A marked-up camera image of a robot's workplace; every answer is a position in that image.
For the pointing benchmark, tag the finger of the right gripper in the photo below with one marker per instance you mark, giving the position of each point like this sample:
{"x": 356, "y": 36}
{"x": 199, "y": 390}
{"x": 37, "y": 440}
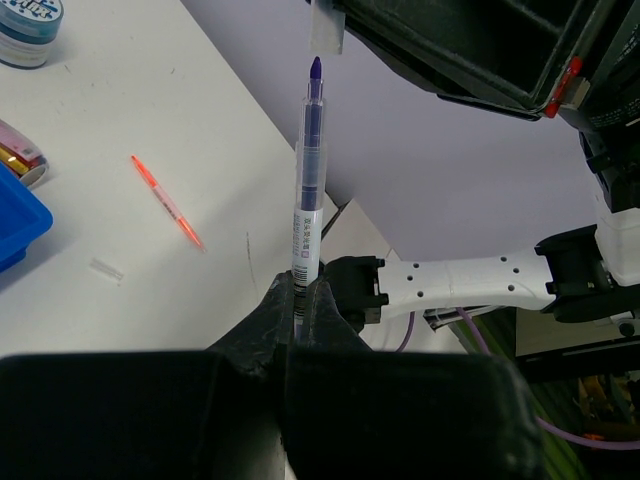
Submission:
{"x": 506, "y": 56}

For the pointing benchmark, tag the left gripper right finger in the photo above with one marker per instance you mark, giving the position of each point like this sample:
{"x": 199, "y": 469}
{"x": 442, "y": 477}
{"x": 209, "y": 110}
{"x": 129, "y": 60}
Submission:
{"x": 351, "y": 412}

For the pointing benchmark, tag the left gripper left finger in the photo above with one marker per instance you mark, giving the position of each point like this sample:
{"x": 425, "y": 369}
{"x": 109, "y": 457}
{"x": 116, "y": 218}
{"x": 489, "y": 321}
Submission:
{"x": 192, "y": 414}

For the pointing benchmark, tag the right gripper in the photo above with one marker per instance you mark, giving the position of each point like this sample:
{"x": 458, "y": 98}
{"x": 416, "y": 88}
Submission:
{"x": 600, "y": 89}

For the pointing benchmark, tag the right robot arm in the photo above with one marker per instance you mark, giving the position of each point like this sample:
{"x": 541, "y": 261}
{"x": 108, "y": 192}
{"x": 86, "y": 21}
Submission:
{"x": 585, "y": 274}

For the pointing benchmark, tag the clear pen cap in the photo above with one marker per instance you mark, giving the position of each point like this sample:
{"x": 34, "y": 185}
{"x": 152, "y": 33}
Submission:
{"x": 106, "y": 270}

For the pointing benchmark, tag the orange thin pen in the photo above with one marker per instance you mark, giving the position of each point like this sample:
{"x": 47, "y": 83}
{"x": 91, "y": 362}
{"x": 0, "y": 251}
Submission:
{"x": 167, "y": 203}

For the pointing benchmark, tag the blue plastic compartment tray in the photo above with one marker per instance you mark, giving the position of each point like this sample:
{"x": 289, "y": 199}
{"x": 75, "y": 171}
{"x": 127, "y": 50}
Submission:
{"x": 24, "y": 218}

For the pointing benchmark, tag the right blue tape roll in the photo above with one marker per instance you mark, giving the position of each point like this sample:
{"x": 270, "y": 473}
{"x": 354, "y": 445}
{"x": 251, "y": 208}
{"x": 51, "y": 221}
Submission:
{"x": 28, "y": 31}

